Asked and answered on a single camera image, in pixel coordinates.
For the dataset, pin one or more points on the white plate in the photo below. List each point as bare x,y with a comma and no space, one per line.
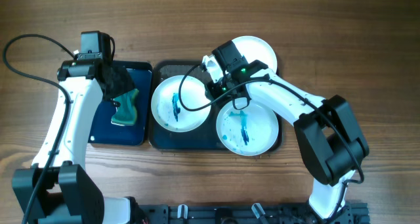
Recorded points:
254,48
173,102
247,128

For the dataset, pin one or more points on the small blue water tray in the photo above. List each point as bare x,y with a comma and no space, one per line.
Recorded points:
103,131

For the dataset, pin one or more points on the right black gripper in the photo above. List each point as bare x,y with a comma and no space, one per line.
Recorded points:
212,89

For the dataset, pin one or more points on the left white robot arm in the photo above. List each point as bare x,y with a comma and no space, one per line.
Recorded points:
56,188

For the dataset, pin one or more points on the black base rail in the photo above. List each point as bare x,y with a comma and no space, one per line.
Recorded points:
293,213

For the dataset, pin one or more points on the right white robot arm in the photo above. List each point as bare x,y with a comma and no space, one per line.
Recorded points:
329,137

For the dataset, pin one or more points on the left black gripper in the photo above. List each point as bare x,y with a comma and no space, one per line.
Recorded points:
123,81

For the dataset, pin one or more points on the green yellow scrubbing sponge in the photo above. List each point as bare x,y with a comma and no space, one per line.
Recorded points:
126,111

